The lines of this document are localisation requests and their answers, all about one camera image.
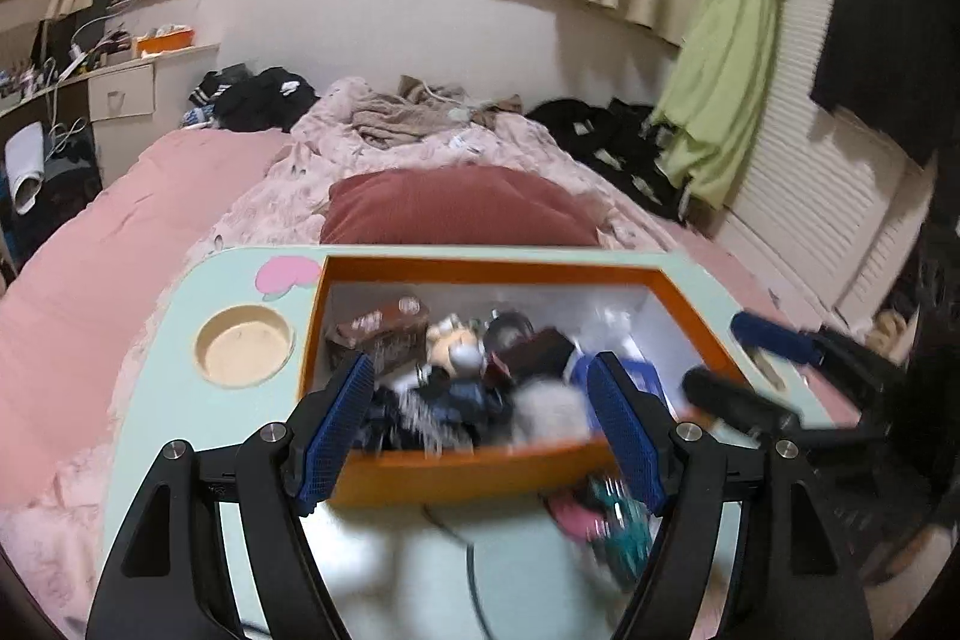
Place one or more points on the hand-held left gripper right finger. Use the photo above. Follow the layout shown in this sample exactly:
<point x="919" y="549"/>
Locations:
<point x="626" y="430"/>

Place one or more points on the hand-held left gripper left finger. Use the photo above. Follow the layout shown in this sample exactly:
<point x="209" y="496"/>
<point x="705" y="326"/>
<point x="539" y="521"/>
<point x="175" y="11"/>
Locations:
<point x="341" y="430"/>

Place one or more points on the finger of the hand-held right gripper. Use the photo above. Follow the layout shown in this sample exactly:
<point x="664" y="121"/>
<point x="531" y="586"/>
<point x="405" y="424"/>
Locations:
<point x="727" y="396"/>
<point x="772" y="336"/>

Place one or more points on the blue tin box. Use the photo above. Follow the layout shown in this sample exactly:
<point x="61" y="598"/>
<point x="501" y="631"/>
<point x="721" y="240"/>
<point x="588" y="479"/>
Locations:
<point x="649" y="381"/>

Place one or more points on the fluffy white brown pompom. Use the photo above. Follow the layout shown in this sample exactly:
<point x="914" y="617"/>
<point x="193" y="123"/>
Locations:
<point x="547" y="415"/>

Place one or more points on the orange cardboard box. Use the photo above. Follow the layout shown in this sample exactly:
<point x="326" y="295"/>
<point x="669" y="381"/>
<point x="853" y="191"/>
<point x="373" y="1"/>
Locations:
<point x="465" y="464"/>

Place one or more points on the mint green desktop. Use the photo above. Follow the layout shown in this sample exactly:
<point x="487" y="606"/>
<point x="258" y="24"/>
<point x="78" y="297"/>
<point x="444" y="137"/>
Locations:
<point x="225" y="407"/>

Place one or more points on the pink teal packet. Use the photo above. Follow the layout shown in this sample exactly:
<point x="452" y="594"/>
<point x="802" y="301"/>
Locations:
<point x="607" y="520"/>

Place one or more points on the clear plastic bag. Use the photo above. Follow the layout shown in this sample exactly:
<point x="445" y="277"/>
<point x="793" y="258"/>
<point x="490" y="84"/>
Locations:
<point x="615" y="325"/>

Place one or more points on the dark patterned pouch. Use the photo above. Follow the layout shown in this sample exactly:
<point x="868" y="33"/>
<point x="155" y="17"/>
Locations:
<point x="450" y="407"/>

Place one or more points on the small brown carton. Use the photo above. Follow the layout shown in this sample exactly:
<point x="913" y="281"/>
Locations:
<point x="382" y="321"/>

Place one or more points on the black glasses case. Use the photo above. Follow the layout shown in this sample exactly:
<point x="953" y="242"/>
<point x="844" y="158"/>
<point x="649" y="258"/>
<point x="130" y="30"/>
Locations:
<point x="536" y="351"/>

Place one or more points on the small doll figure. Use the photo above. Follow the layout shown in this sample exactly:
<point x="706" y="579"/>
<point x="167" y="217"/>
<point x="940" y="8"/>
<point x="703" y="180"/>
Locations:
<point x="454" y="344"/>

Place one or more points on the white louvered closet door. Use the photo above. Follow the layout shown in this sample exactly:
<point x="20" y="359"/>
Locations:
<point x="810" y="197"/>

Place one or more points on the dusty red pillow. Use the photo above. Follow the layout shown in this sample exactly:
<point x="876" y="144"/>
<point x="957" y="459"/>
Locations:
<point x="450" y="205"/>

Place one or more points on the large black clothes pile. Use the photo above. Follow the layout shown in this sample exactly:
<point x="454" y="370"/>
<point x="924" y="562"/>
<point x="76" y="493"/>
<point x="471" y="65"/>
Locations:
<point x="600" y="138"/>

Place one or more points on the pink floral blanket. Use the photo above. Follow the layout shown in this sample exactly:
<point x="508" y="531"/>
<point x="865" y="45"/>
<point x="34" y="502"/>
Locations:
<point x="315" y="160"/>

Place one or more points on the light green hanging garment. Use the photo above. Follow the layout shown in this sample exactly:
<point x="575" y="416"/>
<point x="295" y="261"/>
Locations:
<point x="720" y="48"/>

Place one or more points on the beige cloth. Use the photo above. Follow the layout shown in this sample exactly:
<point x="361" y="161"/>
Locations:
<point x="397" y="123"/>

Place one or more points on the black hanging garment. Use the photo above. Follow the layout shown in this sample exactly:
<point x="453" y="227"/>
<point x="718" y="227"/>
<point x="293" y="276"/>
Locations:
<point x="877" y="10"/>

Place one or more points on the small black clothes pile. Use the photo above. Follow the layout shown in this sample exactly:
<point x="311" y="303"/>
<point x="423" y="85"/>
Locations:
<point x="262" y="96"/>

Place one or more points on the white desk with drawer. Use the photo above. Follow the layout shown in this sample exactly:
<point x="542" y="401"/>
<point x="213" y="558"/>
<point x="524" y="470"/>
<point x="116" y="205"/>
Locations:
<point x="120" y="93"/>

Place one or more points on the white rolled sheet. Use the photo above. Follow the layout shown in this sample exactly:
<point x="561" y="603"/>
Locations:
<point x="22" y="168"/>

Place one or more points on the orange storage tray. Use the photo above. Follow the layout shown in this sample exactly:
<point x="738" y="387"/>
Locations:
<point x="165" y="42"/>

